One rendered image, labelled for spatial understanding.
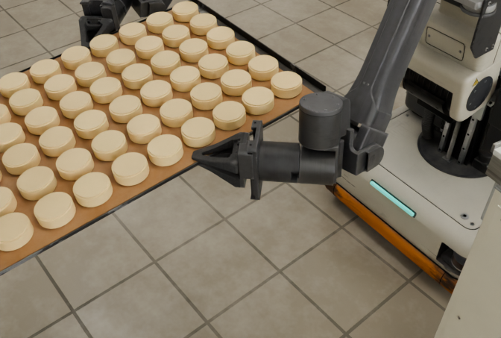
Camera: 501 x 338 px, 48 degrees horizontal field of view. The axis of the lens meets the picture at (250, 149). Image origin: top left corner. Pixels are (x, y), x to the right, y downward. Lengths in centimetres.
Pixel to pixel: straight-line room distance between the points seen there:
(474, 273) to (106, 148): 75
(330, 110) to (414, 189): 114
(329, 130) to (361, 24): 254
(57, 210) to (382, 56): 49
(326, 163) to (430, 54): 86
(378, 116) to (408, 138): 121
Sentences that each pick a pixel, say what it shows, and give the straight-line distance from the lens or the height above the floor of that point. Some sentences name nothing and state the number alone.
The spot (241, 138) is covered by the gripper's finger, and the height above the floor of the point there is 102.
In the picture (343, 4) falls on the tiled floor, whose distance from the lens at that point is 345.
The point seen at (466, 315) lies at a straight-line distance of 130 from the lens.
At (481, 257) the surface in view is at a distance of 117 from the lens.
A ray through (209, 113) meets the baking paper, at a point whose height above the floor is 100.
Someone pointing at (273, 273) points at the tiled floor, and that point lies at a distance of 190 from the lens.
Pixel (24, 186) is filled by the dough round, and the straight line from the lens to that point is 82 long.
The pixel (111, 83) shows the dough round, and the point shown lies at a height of 101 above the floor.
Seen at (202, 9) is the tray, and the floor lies 101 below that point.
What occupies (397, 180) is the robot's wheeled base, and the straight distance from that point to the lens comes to 185.
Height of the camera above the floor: 153
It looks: 41 degrees down
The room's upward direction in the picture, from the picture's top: straight up
